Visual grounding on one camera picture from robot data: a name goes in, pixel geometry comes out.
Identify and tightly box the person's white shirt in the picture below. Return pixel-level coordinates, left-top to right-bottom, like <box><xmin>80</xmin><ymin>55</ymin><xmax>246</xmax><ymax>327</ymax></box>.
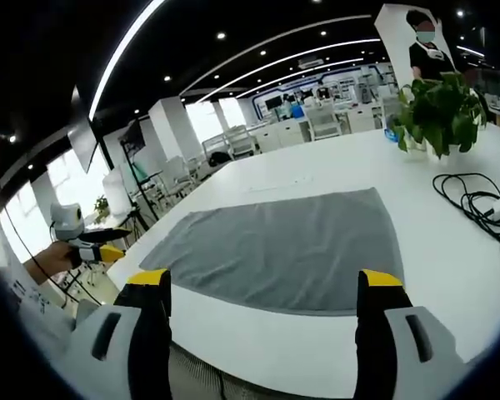
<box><xmin>0</xmin><ymin>245</ymin><xmax>76</xmax><ymax>376</ymax></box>

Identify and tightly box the white table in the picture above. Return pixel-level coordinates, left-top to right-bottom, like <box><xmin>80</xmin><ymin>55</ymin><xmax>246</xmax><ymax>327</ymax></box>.
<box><xmin>107</xmin><ymin>120</ymin><xmax>500</xmax><ymax>387</ymax></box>

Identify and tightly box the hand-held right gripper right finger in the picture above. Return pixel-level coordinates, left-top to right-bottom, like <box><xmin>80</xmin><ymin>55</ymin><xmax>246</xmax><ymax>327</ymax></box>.
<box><xmin>353</xmin><ymin>268</ymin><xmax>464</xmax><ymax>400</ymax></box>

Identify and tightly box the black tripod stand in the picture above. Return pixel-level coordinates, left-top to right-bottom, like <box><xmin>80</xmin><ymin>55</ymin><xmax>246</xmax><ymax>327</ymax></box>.
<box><xmin>118</xmin><ymin>118</ymin><xmax>162</xmax><ymax>243</ymax></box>

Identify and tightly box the person's left hand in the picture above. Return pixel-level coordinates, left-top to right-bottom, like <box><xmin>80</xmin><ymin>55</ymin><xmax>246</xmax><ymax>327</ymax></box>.
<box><xmin>35</xmin><ymin>241</ymin><xmax>84</xmax><ymax>281</ymax></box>

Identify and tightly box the white office chair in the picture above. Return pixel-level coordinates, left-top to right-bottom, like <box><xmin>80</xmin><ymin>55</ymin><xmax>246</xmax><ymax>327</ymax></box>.
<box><xmin>306</xmin><ymin>99</ymin><xmax>345</xmax><ymax>141</ymax></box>

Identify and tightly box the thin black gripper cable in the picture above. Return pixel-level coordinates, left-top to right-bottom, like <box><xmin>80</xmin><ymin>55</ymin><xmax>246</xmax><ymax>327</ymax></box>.
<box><xmin>3</xmin><ymin>207</ymin><xmax>103</xmax><ymax>309</ymax></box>

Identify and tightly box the green potted plant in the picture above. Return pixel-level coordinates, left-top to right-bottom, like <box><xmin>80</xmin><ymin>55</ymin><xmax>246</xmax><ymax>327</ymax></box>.
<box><xmin>389</xmin><ymin>71</ymin><xmax>489</xmax><ymax>160</ymax></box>

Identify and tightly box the black wall monitor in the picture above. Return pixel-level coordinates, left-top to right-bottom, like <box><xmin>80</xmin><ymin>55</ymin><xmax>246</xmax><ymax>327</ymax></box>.
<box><xmin>67</xmin><ymin>117</ymin><xmax>99</xmax><ymax>174</ymax></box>

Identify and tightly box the grey towel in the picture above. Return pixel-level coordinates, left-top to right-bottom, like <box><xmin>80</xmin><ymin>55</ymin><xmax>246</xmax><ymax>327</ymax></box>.
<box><xmin>138</xmin><ymin>187</ymin><xmax>406</xmax><ymax>313</ymax></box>

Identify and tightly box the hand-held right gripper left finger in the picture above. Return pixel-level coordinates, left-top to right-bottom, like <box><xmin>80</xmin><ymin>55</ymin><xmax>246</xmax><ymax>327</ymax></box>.
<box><xmin>62</xmin><ymin>268</ymin><xmax>173</xmax><ymax>400</ymax></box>

